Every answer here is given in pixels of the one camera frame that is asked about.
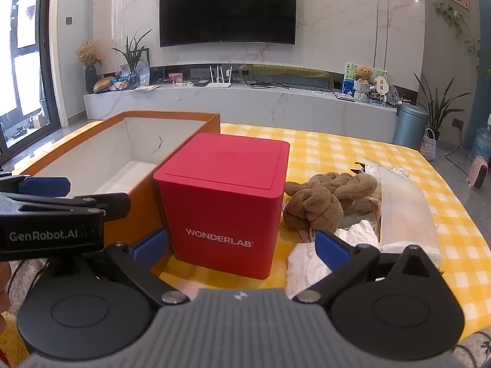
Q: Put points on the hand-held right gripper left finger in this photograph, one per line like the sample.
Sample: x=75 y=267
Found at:
x=150 y=246

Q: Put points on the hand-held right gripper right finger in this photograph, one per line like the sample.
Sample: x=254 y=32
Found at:
x=330 y=246

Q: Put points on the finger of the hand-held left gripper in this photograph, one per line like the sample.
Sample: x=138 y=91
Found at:
x=44 y=186
x=103 y=201

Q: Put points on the brown knotted plush towel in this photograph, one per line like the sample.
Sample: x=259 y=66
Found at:
x=318 y=203

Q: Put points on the orange storage box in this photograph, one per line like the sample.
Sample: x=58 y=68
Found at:
x=115 y=153

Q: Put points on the plastic snack packet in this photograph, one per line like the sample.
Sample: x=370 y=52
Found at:
x=402 y=214

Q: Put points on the crumpled white wrapper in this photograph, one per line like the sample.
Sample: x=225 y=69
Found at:
x=356 y=234

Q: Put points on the red box with lid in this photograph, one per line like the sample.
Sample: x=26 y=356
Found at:
x=218 y=207

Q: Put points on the yellow checkered tablecloth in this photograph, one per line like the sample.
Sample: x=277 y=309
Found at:
x=345 y=149

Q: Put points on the brown round bread loaf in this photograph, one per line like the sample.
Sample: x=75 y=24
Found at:
x=103 y=84

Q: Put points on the dark vase with dried flowers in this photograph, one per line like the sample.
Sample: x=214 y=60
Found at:
x=91 y=78

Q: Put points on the glass balcony door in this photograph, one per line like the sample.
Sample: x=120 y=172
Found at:
x=27 y=65

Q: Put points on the pink woven basket bag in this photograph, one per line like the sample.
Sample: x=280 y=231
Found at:
x=428 y=148

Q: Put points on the small pink box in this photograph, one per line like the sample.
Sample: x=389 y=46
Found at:
x=175 y=78

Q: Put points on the blue trash bin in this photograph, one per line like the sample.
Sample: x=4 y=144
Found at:
x=410 y=126

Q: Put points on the green plant in glass vase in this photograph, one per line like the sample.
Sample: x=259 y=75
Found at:
x=132 y=55

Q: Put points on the white marble television cabinet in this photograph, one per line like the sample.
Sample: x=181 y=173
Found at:
x=230 y=103

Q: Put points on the pink space heater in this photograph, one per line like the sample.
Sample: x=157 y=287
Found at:
x=477 y=172

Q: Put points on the white router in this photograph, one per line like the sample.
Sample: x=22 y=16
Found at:
x=219 y=83

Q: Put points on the tall potted green plant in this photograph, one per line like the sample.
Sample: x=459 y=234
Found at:
x=437 y=111

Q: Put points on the brown teddy bear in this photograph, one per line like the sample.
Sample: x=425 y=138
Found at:
x=364 y=73

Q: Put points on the teddy bear display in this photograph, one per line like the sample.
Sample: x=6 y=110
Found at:
x=381 y=73

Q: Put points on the blue water jug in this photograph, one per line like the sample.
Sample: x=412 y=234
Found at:
x=483 y=142

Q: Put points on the black flat-screen television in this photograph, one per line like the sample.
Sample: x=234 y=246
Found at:
x=226 y=7

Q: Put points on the hanging vine plant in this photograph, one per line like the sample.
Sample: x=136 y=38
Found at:
x=456 y=19

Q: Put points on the dark wall socket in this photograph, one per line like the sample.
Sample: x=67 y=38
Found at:
x=457 y=123

